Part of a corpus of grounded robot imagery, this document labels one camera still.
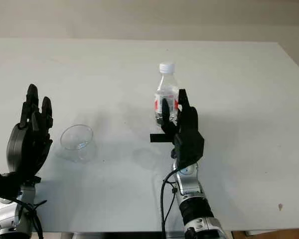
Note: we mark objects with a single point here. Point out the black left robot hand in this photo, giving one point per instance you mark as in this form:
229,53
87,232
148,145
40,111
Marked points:
22,149

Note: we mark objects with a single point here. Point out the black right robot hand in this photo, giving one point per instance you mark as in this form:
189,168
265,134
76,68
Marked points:
188,122

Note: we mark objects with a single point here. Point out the clear water bottle red label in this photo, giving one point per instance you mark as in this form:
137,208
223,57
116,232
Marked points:
167,84

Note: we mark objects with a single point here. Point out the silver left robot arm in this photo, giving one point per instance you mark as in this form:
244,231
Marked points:
7,219

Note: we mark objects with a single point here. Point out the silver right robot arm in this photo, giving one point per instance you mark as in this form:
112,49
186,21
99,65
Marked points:
194,199

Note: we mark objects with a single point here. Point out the clear glass cup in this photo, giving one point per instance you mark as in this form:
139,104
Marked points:
77,144

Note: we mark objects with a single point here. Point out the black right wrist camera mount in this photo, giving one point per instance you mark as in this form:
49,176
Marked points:
190,149

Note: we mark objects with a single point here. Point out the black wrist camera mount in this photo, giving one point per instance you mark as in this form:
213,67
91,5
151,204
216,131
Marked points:
190,149
1,184

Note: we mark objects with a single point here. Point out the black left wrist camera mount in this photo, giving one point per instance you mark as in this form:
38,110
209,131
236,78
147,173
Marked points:
1,184

